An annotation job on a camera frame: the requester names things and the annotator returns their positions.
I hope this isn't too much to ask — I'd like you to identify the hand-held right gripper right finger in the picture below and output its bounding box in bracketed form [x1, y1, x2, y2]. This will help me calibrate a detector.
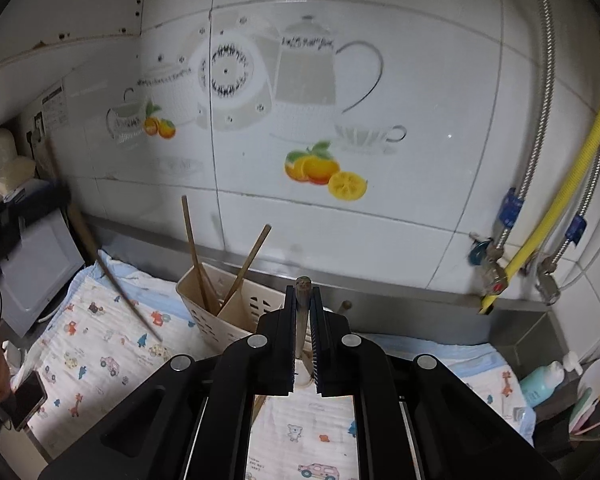
[307, 282, 561, 480]

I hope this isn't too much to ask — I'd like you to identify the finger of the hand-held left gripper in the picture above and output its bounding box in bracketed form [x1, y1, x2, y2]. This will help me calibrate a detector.
[2, 179, 73, 212]

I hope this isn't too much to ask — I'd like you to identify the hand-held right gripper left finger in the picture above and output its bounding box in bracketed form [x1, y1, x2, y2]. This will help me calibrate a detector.
[37, 282, 298, 480]

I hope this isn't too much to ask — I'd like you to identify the brown wooden chopstick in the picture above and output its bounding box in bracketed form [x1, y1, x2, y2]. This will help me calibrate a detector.
[45, 137, 165, 343]
[218, 224, 273, 312]
[181, 195, 212, 314]
[294, 275, 313, 356]

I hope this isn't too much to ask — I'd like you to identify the beige plastic chopstick holder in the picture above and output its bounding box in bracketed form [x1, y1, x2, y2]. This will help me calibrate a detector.
[176, 261, 326, 391]

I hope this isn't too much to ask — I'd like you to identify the white microwave oven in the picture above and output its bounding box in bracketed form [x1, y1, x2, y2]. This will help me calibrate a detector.
[0, 210, 87, 338]

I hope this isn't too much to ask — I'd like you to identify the black smartphone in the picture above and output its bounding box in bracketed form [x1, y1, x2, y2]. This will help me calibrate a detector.
[2, 370, 48, 433]

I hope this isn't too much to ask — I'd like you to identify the cartoon printed white cloth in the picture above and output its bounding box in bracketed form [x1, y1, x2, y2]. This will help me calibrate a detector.
[27, 250, 536, 480]

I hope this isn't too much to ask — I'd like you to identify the teal soap pump bottle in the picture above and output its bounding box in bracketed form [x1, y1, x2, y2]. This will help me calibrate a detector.
[519, 350, 585, 408]

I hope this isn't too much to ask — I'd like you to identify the metal angle valve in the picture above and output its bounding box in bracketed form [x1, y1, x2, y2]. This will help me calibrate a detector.
[534, 255, 564, 307]

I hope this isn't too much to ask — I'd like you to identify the black utensil cup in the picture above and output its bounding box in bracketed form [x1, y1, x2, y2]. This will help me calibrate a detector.
[530, 395, 600, 463]

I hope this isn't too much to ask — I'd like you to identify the black wall socket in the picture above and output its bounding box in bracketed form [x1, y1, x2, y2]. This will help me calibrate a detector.
[30, 114, 49, 147]

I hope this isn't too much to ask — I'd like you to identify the white instruction wall label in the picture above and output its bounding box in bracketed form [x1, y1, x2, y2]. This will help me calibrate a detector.
[41, 84, 69, 132]

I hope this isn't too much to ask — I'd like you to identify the brass valve red handle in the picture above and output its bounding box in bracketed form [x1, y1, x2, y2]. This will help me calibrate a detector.
[469, 232, 512, 297]

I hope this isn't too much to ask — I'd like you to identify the teaware and oranges wall decal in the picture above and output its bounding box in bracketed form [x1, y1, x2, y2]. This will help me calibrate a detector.
[105, 15, 408, 201]

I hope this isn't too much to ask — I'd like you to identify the flexible metal hose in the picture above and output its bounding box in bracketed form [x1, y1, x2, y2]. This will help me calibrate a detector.
[497, 0, 557, 261]
[535, 130, 600, 286]

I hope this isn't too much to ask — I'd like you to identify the yellow gas hose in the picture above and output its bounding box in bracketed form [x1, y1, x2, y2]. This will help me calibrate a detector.
[477, 35, 600, 317]

